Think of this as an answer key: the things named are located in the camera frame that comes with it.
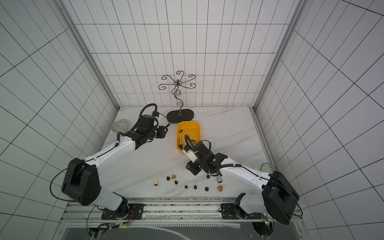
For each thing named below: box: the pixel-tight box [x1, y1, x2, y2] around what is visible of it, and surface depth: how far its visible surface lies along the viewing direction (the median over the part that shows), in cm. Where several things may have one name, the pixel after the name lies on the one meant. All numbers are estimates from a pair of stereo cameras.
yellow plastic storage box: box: [176, 121, 202, 154], surface depth 105 cm
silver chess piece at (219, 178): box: [216, 175, 223, 184], surface depth 83 cm
